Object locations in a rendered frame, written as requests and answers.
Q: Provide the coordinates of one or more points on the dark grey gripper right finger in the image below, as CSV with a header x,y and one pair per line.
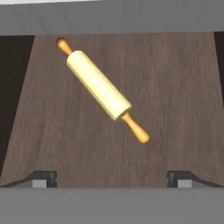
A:
x,y
180,176

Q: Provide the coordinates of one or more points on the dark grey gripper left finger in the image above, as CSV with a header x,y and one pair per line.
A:
x,y
43,176

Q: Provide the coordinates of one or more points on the brown wooden open drawer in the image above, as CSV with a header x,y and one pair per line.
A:
x,y
116,151

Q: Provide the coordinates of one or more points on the cream wooden rolling pin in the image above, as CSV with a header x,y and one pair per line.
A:
x,y
98,85

